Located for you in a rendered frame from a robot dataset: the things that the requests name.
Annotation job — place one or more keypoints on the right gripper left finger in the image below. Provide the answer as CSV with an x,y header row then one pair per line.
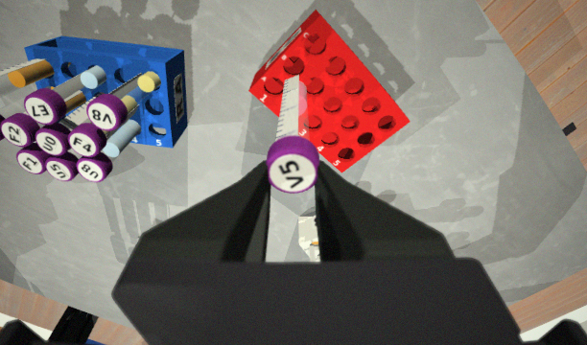
x,y
218,226

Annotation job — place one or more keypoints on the red lego brick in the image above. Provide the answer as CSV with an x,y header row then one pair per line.
x,y
327,75

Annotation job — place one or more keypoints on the blue tube rack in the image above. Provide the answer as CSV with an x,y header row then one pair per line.
x,y
166,105

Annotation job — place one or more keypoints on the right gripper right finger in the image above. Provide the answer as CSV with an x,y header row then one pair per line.
x,y
367,228

